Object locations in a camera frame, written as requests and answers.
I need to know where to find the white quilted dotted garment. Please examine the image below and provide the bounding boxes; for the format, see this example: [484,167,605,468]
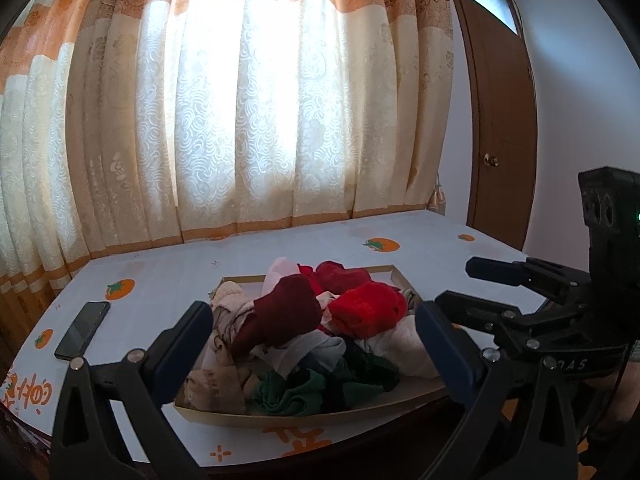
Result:
[356,314,438,379]

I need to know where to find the beige pink dotted underwear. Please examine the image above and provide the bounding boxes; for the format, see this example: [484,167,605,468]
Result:
[202,281,255,370]

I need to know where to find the green underwear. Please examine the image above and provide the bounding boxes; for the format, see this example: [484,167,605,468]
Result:
[252,342,401,417]

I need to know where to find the bright red balled garment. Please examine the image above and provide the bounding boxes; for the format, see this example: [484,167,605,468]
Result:
[328,281,408,339]

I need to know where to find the grey white sock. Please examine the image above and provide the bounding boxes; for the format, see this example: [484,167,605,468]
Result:
[250,330,346,378]

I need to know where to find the dark red balled garment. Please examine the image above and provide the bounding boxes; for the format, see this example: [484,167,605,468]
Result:
[234,274,322,350]

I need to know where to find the light pink underwear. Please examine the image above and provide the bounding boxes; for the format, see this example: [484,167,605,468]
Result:
[262,257,299,296]

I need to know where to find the tan balled sock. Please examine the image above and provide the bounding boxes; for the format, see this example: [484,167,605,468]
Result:
[183,366,252,415]

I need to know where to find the dark red underwear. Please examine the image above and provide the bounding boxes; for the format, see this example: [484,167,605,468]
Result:
[298,261,372,296]

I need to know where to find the person right hand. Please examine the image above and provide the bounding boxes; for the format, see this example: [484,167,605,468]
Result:
[606,362,640,422]

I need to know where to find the white persimmon print table cover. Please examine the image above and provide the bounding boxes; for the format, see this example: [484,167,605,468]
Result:
[0,209,549,468]

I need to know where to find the black smartphone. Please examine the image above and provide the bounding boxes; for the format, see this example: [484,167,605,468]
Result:
[54,301,111,361]

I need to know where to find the brass door knob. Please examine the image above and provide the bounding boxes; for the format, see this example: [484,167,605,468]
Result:
[483,153,499,168]

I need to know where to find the shallow cardboard box tray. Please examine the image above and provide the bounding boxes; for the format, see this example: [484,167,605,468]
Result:
[174,264,446,429]

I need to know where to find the brown wooden door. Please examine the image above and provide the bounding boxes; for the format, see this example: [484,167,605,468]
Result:
[454,0,537,249]

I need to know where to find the orange cream patterned curtain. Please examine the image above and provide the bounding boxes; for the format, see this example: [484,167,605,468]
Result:
[0,0,457,306]

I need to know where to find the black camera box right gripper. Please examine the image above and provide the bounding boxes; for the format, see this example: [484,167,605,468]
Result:
[578,167,639,310]

